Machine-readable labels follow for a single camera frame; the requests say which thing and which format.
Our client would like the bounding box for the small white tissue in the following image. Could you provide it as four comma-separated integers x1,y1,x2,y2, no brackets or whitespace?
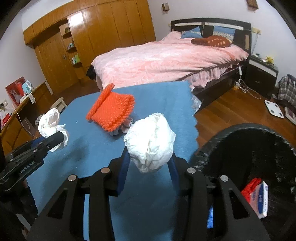
38,108,69,152

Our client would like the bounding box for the white tissue ball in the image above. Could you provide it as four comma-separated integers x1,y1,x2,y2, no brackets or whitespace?
123,113,176,174

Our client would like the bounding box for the grey cloth rag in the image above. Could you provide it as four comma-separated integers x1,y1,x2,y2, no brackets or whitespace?
109,117,133,136

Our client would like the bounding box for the orange foam net sleeve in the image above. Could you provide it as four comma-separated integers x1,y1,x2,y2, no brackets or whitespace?
86,83,135,132

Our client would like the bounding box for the red fabric bow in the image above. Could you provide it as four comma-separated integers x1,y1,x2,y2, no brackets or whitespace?
241,178,262,203

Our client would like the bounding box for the white blue alcohol pad box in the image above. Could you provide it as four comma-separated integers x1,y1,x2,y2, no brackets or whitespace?
249,181,268,219

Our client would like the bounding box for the black lined trash bin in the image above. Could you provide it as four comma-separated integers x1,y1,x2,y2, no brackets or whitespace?
188,122,296,241

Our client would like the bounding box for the wooden side cabinet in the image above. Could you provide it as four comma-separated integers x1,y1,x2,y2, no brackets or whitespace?
1,83,55,155

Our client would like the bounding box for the white wooden stool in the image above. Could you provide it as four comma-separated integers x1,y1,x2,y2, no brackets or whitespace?
50,97,67,113

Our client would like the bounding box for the blue table cloth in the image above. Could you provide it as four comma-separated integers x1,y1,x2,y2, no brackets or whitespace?
28,81,198,240

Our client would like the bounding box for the light blue electric kettle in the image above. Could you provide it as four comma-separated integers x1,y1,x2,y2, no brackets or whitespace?
22,80,33,95

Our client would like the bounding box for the red picture box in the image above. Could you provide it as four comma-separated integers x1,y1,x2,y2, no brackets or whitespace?
5,77,25,107

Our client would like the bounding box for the black garment on bed end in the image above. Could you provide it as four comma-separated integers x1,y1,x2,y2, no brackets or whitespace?
86,65,96,81

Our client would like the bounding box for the wooden wardrobe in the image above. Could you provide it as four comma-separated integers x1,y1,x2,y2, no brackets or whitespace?
23,1,156,95

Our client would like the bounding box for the pink quilt bed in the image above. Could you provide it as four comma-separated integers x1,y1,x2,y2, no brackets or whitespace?
91,31,248,89

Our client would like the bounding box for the white bathroom scale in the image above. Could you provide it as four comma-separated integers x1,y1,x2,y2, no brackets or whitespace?
264,100,284,118

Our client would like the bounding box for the black white nightstand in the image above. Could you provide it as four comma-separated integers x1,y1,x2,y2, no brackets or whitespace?
244,56,278,99

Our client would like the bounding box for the brown dotted pillow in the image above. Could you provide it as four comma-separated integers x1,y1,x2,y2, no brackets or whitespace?
191,35,232,48

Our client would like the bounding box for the left blue pillow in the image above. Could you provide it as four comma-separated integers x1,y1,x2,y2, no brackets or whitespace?
181,26,202,39

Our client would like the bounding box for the blue pillow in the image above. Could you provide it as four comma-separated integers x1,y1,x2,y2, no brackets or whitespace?
181,26,202,39
213,26,235,41

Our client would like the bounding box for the plaid clothes pile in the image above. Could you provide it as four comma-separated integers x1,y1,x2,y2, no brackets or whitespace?
278,74,295,108

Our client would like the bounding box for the yellow plush toy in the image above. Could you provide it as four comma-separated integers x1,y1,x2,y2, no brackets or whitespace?
265,56,274,65

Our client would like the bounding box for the right blue pillow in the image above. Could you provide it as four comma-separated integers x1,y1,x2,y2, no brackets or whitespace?
213,26,235,41

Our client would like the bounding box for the black bed headboard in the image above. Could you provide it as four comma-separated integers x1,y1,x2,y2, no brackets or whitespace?
170,17,253,52

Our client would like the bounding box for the white power strip cable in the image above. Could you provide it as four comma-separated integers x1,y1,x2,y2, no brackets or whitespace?
233,67,262,100

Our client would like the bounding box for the left wall lamp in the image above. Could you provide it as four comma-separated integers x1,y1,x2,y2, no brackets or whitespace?
162,3,170,12

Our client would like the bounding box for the wall lamp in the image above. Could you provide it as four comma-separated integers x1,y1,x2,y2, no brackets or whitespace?
246,0,259,10
162,3,170,12

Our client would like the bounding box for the right wall lamp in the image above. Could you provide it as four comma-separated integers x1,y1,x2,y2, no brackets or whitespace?
246,0,259,10

